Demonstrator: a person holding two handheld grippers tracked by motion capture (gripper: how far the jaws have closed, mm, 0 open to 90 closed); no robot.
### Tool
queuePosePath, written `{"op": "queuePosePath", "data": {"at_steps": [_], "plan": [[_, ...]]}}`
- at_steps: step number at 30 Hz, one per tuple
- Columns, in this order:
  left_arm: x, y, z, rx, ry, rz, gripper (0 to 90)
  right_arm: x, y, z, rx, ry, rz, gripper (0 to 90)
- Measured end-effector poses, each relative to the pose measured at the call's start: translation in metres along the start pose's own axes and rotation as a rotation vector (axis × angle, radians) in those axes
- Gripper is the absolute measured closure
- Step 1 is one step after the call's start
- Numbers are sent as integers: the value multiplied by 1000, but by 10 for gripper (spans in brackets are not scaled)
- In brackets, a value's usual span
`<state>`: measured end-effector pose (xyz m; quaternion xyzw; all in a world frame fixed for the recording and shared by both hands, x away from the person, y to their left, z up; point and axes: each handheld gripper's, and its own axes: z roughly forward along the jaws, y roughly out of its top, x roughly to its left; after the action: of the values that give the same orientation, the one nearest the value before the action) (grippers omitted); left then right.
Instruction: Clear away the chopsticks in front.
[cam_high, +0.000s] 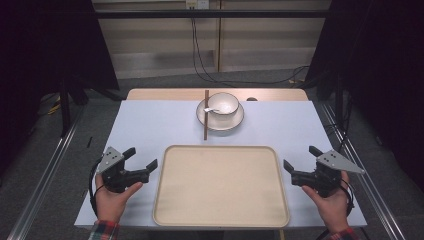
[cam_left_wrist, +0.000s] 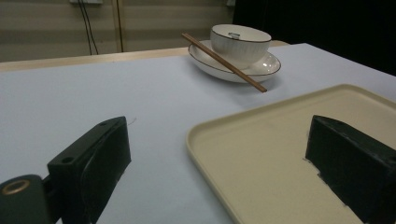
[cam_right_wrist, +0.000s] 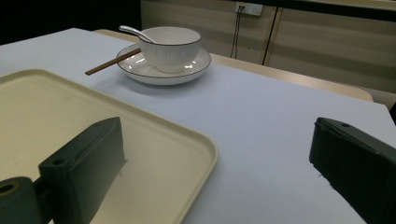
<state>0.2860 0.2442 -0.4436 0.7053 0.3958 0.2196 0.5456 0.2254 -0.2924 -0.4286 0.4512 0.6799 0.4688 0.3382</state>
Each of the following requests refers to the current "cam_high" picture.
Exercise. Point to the dark curtain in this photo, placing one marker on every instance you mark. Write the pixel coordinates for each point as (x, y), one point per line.
(383, 66)
(40, 50)

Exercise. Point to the white round plate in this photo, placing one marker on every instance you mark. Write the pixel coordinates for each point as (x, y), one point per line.
(222, 123)

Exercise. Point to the brown wooden chopstick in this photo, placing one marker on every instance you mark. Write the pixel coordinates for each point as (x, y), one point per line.
(205, 128)

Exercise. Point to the black horizontal frame bar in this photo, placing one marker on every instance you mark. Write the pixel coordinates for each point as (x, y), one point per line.
(166, 14)

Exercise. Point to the metal floor rail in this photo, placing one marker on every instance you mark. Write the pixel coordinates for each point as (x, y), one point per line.
(370, 186)
(43, 180)

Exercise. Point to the white bowl with dark rim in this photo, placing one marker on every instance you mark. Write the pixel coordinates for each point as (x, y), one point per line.
(226, 104)

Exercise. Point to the person's left hand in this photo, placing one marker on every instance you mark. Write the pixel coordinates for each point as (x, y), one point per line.
(111, 205)

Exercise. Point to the light blue table mat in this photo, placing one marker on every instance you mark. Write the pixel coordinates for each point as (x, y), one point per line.
(150, 126)

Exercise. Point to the beige rectangular tray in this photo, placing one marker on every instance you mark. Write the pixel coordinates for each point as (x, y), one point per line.
(220, 190)

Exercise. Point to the white wall socket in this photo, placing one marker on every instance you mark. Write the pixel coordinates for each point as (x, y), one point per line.
(197, 4)

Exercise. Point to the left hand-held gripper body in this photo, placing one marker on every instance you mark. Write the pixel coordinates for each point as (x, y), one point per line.
(111, 161)

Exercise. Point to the black stand post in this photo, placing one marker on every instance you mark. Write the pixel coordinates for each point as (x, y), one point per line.
(65, 110)

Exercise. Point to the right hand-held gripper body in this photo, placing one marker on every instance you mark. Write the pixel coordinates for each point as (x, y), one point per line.
(328, 173)

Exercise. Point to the dark round table grommet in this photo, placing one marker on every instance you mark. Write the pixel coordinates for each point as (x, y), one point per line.
(251, 99)

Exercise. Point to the small black floor item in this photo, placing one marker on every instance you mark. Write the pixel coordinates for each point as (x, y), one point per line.
(89, 142)

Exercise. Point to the person's right hand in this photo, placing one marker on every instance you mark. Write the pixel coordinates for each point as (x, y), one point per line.
(331, 208)

